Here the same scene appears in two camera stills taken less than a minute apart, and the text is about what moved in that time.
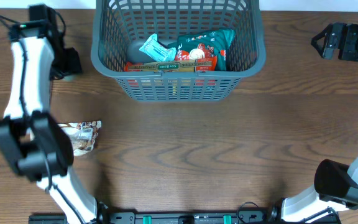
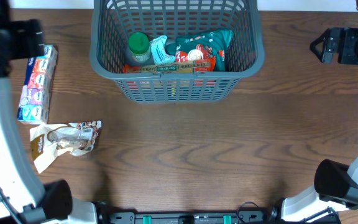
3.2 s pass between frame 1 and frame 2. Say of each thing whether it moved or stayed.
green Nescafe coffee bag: stayed
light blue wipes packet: moved
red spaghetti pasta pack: stayed
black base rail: stayed
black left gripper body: moved
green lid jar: moved
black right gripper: stayed
